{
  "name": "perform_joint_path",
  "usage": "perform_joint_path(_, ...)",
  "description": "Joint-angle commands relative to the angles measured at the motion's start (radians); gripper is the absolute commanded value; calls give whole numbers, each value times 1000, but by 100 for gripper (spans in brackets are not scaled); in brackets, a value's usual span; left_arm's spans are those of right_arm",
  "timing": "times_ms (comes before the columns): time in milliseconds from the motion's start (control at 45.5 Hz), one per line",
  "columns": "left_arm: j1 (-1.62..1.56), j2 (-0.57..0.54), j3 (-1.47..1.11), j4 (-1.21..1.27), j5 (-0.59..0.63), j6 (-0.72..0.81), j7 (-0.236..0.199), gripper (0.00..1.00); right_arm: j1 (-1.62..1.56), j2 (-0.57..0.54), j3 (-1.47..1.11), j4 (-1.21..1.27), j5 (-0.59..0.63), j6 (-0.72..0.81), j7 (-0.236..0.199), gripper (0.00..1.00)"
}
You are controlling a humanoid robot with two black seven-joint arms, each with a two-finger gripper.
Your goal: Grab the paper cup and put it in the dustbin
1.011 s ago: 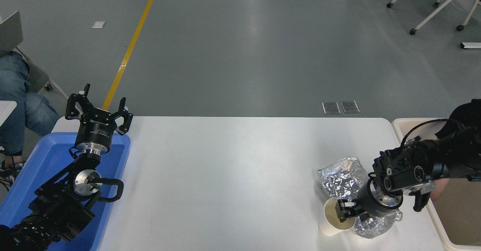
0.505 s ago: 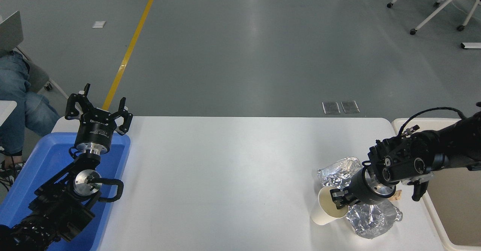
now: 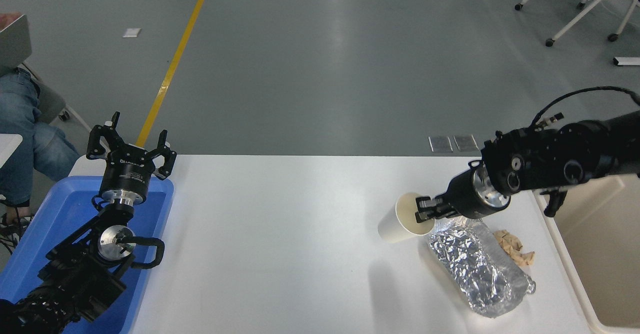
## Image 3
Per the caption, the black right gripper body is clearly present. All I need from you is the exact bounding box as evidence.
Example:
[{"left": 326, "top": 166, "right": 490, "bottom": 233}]
[{"left": 442, "top": 166, "right": 493, "bottom": 220}]

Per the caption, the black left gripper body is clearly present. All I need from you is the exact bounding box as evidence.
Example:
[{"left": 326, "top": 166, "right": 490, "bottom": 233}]
[{"left": 99, "top": 144, "right": 159, "bottom": 196}]

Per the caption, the white paper cup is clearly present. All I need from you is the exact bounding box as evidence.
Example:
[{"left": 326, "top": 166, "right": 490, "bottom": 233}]
[{"left": 377, "top": 192, "right": 436, "bottom": 244}]

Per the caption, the silver floor plate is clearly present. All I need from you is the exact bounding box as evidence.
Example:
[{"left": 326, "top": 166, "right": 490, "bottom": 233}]
[
  {"left": 428, "top": 135, "right": 454, "bottom": 153},
  {"left": 453, "top": 134, "right": 479, "bottom": 152}
]

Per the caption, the grey office chair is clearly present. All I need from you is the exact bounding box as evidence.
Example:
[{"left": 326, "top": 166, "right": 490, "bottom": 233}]
[{"left": 22, "top": 61, "right": 93, "bottom": 132}]

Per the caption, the crumpled silver foil tray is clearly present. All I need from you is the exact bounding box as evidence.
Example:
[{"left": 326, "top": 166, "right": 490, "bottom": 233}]
[{"left": 426, "top": 217, "right": 537, "bottom": 318}]

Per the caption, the crumpled tan paper ball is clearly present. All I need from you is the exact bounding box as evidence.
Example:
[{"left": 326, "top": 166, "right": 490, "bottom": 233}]
[{"left": 493, "top": 230, "right": 536, "bottom": 267}]

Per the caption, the seated person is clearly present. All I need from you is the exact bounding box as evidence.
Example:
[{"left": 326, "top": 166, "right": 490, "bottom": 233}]
[{"left": 0, "top": 66, "right": 81, "bottom": 247}]

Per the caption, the blue plastic tray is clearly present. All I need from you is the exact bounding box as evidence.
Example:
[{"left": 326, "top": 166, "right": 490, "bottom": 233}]
[{"left": 0, "top": 175, "right": 175, "bottom": 334}]

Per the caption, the small white table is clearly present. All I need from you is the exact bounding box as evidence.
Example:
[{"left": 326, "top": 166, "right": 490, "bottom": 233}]
[{"left": 0, "top": 134, "right": 23, "bottom": 169}]

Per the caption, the grey laptop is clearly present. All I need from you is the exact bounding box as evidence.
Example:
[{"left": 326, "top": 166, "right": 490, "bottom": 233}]
[{"left": 0, "top": 14, "right": 33, "bottom": 77}]

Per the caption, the large pale bin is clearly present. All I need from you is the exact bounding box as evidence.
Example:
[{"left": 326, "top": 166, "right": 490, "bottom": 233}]
[{"left": 532, "top": 174, "right": 640, "bottom": 334}]

